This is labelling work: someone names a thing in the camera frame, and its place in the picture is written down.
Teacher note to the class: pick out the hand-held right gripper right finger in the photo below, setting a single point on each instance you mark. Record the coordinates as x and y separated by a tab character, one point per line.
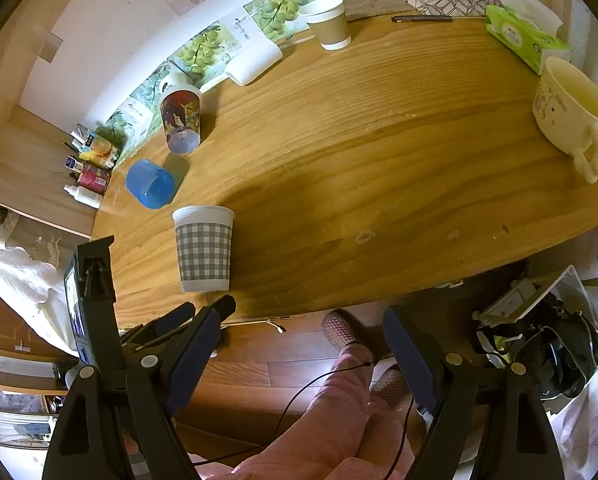
411	360

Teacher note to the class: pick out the pink trousers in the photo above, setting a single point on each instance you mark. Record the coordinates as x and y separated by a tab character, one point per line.
324	425

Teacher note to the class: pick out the grape print poster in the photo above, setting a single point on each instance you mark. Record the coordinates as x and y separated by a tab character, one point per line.
279	7

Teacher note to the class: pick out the pink knit slipper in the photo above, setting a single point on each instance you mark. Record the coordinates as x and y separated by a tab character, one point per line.
344	332
391	385

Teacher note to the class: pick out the white squeeze bottle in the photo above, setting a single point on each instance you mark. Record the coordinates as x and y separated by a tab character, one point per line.
84	196

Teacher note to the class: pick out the white crumpled cloth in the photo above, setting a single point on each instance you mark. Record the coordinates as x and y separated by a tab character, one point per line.
24	270

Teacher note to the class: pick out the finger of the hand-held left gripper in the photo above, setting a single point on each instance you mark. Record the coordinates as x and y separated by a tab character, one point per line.
171	317
223	305

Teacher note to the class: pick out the black pen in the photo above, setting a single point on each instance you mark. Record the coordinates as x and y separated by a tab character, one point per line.
421	18

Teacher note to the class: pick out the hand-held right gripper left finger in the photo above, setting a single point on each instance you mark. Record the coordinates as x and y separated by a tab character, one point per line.
189	360

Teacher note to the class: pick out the small white blue bottle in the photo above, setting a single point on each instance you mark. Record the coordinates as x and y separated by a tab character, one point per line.
73	162

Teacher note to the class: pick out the white open box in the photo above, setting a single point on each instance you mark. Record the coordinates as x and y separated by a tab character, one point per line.
524	300

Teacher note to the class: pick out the grey checked paper cup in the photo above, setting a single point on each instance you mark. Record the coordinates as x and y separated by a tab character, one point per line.
204	250

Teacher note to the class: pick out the yellow small toy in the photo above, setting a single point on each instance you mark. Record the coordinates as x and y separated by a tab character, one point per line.
101	150

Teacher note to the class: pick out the cream ceramic mug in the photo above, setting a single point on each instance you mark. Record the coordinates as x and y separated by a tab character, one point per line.
561	110

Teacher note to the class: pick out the brown sleeved paper cup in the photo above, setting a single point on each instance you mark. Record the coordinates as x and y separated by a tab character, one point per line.
331	25

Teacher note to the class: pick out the green tissue box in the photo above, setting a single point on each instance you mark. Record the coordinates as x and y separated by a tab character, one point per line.
521	35

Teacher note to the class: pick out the black handbag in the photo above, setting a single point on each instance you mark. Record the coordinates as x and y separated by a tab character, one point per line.
564	355

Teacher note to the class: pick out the floral print cloth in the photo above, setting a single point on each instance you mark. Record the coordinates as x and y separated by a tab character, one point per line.
596	400

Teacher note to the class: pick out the pink small box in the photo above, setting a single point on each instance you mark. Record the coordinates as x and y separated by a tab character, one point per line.
95	178

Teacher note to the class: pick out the dark patterned paper cup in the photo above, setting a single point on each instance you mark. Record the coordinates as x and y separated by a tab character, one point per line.
181	117

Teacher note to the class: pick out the blue plastic cup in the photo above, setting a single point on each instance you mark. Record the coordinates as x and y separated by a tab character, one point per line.
151	185

